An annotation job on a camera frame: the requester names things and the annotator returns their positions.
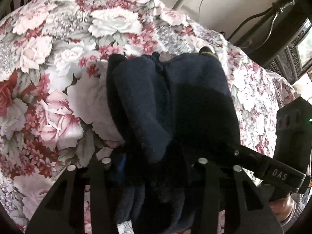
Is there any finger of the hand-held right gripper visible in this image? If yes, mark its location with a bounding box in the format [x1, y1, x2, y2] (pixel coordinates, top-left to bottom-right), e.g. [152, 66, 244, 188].
[231, 146, 270, 174]

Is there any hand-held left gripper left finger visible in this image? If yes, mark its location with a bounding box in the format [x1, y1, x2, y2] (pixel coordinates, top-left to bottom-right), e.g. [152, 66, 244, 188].
[24, 152, 128, 234]

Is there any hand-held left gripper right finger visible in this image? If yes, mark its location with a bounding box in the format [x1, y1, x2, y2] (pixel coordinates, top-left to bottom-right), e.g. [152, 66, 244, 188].
[192, 157, 287, 234]

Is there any navy cardigan with yellow trim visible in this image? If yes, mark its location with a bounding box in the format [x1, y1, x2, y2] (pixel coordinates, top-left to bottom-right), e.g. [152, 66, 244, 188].
[106, 46, 242, 233]

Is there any person's right forearm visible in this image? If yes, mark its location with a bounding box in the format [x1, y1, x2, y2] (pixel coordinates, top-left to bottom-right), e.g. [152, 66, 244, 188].
[280, 191, 312, 230]

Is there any person's right hand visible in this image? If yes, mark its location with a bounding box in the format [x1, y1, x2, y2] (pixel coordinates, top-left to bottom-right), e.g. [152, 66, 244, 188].
[268, 192, 301, 225]

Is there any floral blanket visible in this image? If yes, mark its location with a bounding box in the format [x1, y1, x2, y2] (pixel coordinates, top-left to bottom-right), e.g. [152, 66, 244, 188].
[0, 0, 300, 234]

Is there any carved dark picture frame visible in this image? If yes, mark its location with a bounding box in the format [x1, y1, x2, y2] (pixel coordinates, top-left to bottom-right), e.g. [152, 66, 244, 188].
[265, 17, 312, 84]

